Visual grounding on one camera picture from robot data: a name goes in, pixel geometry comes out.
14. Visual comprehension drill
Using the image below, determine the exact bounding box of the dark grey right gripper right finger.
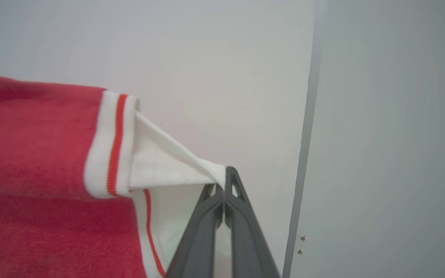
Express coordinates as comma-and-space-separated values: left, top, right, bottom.
224, 166, 282, 278

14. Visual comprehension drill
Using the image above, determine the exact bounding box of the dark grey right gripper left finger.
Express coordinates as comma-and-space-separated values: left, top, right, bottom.
166, 184, 224, 278

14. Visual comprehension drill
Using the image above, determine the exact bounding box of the red and white jersey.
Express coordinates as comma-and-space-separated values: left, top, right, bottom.
0, 71, 228, 278

